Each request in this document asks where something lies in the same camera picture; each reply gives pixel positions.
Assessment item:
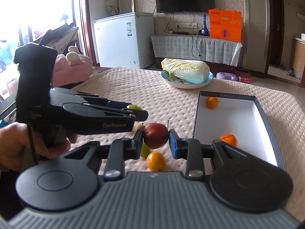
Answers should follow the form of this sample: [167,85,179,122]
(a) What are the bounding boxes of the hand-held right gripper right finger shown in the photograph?
[169,129,241,180]

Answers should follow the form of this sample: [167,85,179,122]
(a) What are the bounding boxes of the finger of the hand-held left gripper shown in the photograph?
[50,87,131,110]
[62,102,148,123]

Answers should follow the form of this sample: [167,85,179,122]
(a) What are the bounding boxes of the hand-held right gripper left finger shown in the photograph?
[64,131,144,181]

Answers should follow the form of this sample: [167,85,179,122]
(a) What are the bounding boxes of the dark red apple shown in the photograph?
[142,123,169,149]

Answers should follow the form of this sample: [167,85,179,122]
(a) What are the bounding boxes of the smooth oval orange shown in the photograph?
[146,152,166,172]

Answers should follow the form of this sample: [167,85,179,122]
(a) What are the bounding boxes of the tangerine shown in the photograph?
[220,134,238,148]

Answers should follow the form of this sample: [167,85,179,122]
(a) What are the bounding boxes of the small orange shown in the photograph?
[206,97,220,109]

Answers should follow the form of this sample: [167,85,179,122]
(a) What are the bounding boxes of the grey cardboard box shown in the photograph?
[193,91,286,171]

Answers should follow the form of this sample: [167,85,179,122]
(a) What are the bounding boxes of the person's left hand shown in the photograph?
[0,122,79,172]

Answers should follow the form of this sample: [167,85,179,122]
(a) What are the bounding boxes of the pink plush toy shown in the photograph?
[51,46,93,87]

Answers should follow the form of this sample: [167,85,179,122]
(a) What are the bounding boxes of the pink quilted blanket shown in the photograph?
[71,67,305,172]

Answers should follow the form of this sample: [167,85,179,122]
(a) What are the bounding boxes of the white chest freezer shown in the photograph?
[93,12,155,70]

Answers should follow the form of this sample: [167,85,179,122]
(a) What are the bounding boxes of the light blue plate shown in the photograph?
[161,70,214,89]

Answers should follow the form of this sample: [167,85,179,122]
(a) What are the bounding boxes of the napa cabbage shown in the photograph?
[161,58,210,84]

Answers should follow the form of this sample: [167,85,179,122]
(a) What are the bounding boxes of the purple plastic bottle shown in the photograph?
[216,72,242,82]

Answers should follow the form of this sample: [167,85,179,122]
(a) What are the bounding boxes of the cloth-covered cabinet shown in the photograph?
[151,35,243,66]

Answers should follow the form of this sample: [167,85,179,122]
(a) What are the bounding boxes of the blue glass bottle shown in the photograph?
[199,15,210,37]

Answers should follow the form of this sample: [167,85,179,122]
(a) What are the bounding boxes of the orange gift box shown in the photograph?
[208,9,244,42]

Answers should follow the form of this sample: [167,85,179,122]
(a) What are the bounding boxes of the wooden cabinet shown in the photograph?
[291,35,305,74]

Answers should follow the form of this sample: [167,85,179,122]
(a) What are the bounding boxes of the black power cable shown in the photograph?
[191,32,202,58]

